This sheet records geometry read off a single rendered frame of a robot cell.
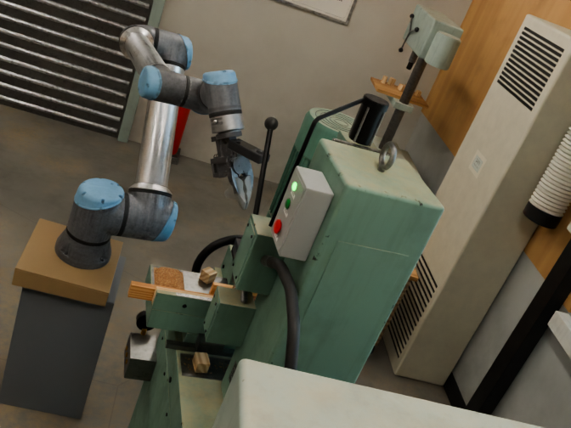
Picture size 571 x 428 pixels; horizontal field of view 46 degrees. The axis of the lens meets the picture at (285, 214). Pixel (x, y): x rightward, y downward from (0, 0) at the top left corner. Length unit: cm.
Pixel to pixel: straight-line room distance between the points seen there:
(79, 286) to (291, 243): 113
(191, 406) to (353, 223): 67
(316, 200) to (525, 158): 190
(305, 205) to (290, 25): 344
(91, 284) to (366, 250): 121
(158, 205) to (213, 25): 250
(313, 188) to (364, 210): 11
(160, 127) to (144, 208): 29
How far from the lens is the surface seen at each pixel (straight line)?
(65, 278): 233
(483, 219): 317
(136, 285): 180
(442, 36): 377
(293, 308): 130
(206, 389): 178
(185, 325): 184
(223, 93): 182
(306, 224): 132
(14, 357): 259
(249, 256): 147
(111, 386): 288
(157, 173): 236
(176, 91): 191
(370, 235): 134
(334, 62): 477
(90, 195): 226
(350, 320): 145
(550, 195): 301
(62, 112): 495
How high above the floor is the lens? 197
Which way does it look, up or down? 25 degrees down
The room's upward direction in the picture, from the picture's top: 22 degrees clockwise
